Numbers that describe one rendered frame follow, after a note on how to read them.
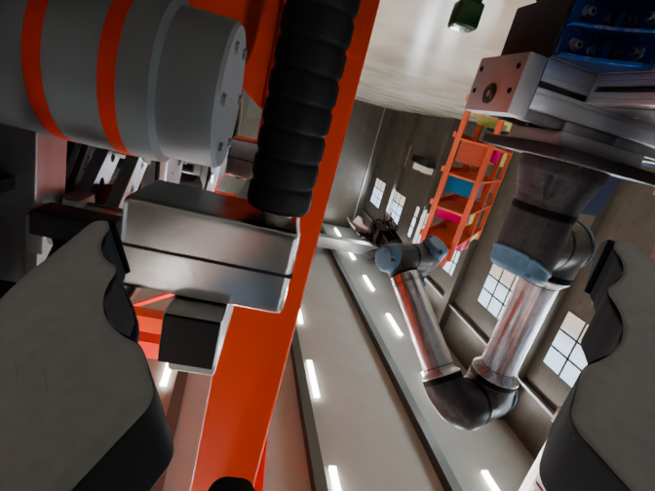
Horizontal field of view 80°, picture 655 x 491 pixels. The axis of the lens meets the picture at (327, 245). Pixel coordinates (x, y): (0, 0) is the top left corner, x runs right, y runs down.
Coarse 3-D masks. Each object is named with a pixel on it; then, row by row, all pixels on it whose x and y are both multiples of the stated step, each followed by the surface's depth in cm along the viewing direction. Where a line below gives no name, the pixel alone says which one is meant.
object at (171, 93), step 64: (0, 0) 27; (64, 0) 28; (128, 0) 29; (0, 64) 28; (64, 64) 28; (128, 64) 28; (192, 64) 29; (64, 128) 32; (128, 128) 31; (192, 128) 31
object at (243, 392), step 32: (352, 64) 70; (352, 96) 72; (320, 192) 77; (320, 224) 80; (256, 320) 86; (288, 320) 87; (224, 352) 88; (256, 352) 89; (288, 352) 90; (224, 384) 91; (256, 384) 92; (224, 416) 94; (256, 416) 95; (224, 448) 98; (256, 448) 98; (192, 480) 101
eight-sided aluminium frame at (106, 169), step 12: (96, 156) 56; (108, 156) 57; (120, 156) 59; (132, 156) 57; (96, 168) 55; (108, 168) 58; (132, 168) 56; (144, 168) 60; (84, 180) 54; (96, 180) 55; (108, 180) 58; (120, 180) 55; (132, 180) 56; (96, 192) 55; (120, 192) 54; (132, 192) 57; (108, 204) 53; (120, 204) 54
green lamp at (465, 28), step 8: (464, 0) 62; (472, 0) 62; (456, 8) 63; (464, 8) 62; (472, 8) 62; (480, 8) 62; (456, 16) 63; (464, 16) 63; (472, 16) 63; (480, 16) 63; (448, 24) 66; (456, 24) 63; (464, 24) 63; (472, 24) 63; (464, 32) 66
